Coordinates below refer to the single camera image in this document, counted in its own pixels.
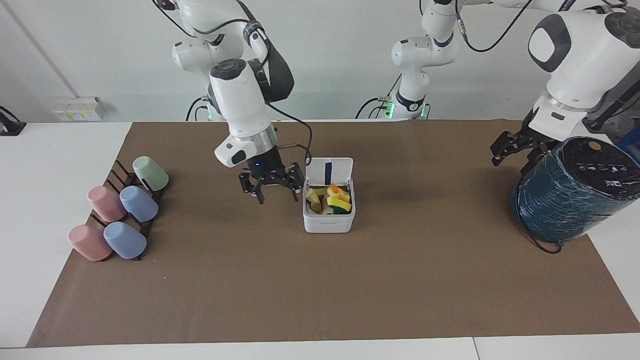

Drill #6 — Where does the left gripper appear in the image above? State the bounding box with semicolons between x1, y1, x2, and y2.
489;119;554;175

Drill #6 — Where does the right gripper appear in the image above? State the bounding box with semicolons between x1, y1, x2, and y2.
238;145;306;205

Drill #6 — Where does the yellow trash piece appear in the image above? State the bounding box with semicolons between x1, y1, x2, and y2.
326;196;353;214

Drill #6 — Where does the dark wrapped cylindrical device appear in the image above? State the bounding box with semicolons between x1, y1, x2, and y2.
508;136;640;246

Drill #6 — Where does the white box with hinged lid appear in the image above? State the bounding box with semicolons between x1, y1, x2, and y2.
302;157;357;234

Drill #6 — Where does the black stand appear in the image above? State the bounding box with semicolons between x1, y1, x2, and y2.
583;75;640;134
0;105;27;137

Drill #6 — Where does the green cup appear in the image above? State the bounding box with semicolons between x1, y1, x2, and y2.
132;155;170;192

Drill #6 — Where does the blue cup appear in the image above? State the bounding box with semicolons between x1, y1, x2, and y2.
119;185;160;223
103;221;148;261

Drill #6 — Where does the dark brown cup rack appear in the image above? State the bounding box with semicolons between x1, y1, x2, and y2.
88;159;164;262

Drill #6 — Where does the pink cup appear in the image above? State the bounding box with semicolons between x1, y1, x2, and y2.
87;185;127;223
67;224;113;262

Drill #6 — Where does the black cable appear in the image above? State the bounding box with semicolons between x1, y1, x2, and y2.
354;73;404;120
267;102;315;169
454;0;535;54
514;199;564;255
185;96;209;122

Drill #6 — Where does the white wall socket box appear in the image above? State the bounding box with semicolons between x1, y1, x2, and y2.
52;96;107;123

